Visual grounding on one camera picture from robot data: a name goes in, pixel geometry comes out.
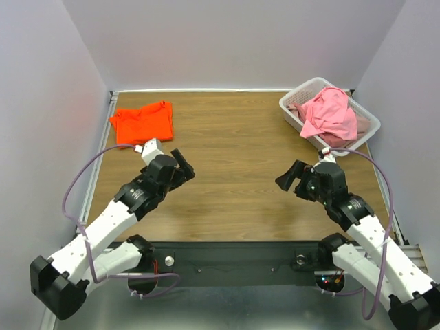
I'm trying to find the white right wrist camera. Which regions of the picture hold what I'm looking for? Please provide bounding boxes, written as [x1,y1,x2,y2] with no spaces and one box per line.
[316,147,336,166]

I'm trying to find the aluminium frame rail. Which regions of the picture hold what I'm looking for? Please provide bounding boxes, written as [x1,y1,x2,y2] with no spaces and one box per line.
[39,89,120,330]

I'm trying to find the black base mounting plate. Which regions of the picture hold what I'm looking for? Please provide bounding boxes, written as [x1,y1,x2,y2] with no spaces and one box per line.
[131,241,336,287]

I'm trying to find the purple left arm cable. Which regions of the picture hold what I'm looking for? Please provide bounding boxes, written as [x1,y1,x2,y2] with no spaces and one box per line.
[63,144,182,299]

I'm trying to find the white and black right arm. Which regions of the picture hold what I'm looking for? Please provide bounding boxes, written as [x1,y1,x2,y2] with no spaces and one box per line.
[275,160,439,329]

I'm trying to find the white perforated plastic basket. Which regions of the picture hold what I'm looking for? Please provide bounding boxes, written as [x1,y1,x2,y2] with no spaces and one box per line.
[279,77,381,157]

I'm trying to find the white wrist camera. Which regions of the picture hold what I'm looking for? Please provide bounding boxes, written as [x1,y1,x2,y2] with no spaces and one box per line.
[316,147,336,166]
[134,138,164,166]

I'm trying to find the dusty pink t shirt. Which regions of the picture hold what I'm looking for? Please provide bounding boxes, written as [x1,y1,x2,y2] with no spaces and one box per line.
[287,103,370,148]

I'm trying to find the orange t shirt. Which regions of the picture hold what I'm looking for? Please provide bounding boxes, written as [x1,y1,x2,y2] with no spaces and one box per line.
[109,101,174,145]

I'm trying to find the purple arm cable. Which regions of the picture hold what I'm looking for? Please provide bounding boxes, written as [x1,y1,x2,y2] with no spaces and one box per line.
[63,144,182,299]
[318,147,395,321]

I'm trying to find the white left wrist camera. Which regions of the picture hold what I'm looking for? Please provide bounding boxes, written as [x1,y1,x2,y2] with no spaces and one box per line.
[134,138,164,166]

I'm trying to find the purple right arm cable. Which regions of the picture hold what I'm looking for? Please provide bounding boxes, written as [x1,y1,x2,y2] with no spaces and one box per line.
[318,147,395,321]

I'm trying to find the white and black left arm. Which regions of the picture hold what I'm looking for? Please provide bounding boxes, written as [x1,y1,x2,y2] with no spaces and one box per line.
[30,148,195,320]

